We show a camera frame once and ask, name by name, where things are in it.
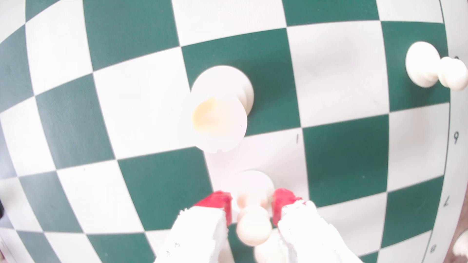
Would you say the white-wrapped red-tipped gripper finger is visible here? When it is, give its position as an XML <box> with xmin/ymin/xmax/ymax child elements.
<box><xmin>272</xmin><ymin>188</ymin><xmax>362</xmax><ymax>263</ymax></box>
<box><xmin>155</xmin><ymin>191</ymin><xmax>233</xmax><ymax>263</ymax></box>

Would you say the white chess pawn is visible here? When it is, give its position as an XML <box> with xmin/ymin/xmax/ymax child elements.
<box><xmin>234</xmin><ymin>170</ymin><xmax>275</xmax><ymax>246</ymax></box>
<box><xmin>190</xmin><ymin>65</ymin><xmax>254</xmax><ymax>154</ymax></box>
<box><xmin>405</xmin><ymin>41</ymin><xmax>468</xmax><ymax>91</ymax></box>

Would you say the white chess piece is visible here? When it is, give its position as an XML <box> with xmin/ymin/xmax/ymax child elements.
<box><xmin>254</xmin><ymin>234</ymin><xmax>288</xmax><ymax>263</ymax></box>
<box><xmin>453</xmin><ymin>230</ymin><xmax>468</xmax><ymax>258</ymax></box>

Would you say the green and white chess mat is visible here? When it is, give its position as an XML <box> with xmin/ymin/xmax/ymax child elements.
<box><xmin>0</xmin><ymin>0</ymin><xmax>468</xmax><ymax>263</ymax></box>

